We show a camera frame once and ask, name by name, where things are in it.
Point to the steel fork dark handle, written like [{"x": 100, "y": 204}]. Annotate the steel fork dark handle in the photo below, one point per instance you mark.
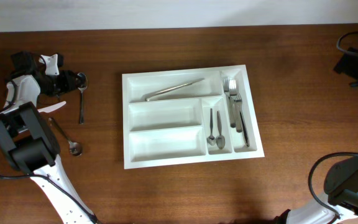
[{"x": 241, "y": 119}]

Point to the white plastic cutlery tray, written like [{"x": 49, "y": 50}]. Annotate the white plastic cutlery tray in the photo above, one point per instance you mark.
[{"x": 172, "y": 128}]

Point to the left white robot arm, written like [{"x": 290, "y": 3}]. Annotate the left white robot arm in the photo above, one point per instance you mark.
[{"x": 27, "y": 142}]

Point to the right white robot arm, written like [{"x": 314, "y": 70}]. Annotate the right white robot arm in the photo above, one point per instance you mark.
[{"x": 338, "y": 202}]

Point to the white plastic knife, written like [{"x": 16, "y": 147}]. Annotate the white plastic knife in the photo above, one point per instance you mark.
[{"x": 52, "y": 108}]

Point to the large steel spoon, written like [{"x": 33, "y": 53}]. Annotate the large steel spoon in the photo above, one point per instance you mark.
[{"x": 82, "y": 89}]

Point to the steel tongs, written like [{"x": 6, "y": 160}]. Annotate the steel tongs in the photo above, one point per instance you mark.
[{"x": 148, "y": 96}]

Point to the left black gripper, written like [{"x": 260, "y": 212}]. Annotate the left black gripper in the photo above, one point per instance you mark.
[{"x": 68, "y": 76}]

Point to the steel teaspoon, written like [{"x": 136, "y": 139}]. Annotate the steel teaspoon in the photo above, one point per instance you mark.
[
  {"x": 211, "y": 139},
  {"x": 220, "y": 139}
]

